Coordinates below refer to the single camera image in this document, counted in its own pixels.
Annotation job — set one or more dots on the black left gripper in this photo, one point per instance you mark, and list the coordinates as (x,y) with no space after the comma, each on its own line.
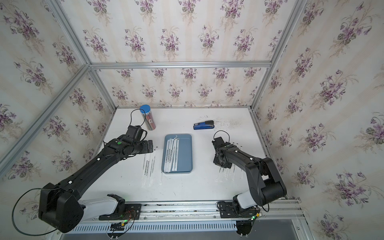
(145,148)

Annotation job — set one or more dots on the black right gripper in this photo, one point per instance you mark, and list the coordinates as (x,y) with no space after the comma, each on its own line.
(215,161)

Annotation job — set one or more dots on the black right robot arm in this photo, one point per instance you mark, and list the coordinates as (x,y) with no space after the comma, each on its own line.
(264,180)

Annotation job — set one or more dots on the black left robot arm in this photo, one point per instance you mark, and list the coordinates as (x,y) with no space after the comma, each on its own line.
(61,206)

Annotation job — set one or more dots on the blue storage tray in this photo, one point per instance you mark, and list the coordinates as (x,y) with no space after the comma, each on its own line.
(185,156)

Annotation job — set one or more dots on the clear tube of coloured pencils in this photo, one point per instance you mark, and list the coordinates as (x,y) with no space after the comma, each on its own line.
(148,117)

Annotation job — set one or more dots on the blue stapler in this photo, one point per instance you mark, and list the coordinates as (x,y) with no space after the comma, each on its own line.
(204,125)

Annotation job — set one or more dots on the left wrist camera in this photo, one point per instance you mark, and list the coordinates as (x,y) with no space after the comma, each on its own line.
(136,133)

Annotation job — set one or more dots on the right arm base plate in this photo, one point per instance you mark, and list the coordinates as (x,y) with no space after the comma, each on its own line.
(231,210)

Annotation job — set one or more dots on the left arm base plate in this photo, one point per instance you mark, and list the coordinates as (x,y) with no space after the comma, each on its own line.
(128,212)

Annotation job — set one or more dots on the aluminium mounting rail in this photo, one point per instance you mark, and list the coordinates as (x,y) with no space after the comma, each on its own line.
(188,211)

